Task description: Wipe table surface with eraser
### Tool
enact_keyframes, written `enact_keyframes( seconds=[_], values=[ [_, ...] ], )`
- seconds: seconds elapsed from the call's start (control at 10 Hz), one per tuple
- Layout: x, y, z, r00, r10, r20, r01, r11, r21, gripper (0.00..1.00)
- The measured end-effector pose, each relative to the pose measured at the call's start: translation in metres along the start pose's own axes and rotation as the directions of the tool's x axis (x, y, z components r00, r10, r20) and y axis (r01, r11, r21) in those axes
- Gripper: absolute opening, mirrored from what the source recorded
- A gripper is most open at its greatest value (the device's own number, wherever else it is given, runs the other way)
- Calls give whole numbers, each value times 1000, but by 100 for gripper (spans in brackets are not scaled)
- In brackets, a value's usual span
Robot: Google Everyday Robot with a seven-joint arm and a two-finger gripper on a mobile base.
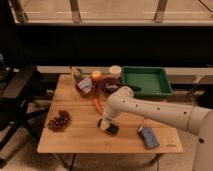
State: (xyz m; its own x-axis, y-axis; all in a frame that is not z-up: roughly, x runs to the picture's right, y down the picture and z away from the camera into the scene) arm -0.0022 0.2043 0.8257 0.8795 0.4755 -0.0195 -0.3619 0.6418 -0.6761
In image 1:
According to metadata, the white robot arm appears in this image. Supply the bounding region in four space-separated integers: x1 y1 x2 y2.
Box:
98 86 213 171

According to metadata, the orange carrot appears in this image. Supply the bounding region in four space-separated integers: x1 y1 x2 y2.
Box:
94 98 103 115

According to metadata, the dark red bowl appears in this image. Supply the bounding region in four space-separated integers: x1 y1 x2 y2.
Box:
98 77 121 94

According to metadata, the wooden table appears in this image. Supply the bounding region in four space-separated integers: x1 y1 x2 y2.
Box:
36 73 184 155

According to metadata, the bunch of dark grapes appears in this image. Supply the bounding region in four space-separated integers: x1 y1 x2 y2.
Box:
48 110 71 132

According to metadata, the green plastic tray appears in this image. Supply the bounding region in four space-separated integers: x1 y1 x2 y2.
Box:
121 66 173 99

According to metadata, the black office chair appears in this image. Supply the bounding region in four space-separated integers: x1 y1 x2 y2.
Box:
0 64 50 168

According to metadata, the blue sponge with handle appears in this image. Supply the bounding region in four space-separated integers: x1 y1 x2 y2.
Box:
137 122 159 149

